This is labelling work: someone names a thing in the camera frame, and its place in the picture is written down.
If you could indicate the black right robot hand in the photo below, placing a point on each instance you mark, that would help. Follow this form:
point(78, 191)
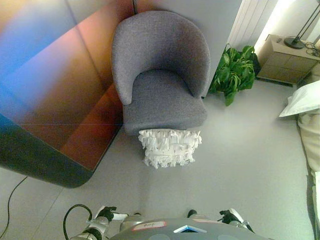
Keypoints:
point(228, 215)

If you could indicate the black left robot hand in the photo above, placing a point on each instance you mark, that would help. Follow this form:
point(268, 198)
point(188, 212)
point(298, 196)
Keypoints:
point(107, 213)

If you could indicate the white ruffled pillow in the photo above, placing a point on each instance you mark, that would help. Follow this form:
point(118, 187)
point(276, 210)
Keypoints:
point(170, 148)

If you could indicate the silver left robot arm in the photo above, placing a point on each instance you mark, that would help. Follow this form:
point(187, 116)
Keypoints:
point(93, 226)

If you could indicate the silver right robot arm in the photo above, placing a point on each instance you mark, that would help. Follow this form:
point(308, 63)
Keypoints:
point(241, 223)

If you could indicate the white bed pillow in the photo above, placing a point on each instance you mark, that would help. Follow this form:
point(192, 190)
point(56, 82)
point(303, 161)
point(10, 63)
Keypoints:
point(303, 98)

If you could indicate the grey robot torso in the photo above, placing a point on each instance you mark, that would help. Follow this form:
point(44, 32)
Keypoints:
point(185, 231)

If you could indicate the brown wooden cabinet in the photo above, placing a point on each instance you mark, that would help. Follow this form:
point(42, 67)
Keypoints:
point(62, 105)

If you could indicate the green potted plant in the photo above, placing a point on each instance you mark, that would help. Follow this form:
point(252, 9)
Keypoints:
point(235, 72)

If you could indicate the beige bedside cabinet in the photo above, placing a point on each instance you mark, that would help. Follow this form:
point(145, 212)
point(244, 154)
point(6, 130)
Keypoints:
point(285, 63)

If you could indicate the grey fabric armchair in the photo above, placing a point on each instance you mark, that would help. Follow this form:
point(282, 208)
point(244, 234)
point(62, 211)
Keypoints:
point(160, 57)

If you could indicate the white pleated curtain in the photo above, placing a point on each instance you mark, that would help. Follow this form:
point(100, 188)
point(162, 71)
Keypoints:
point(247, 20)

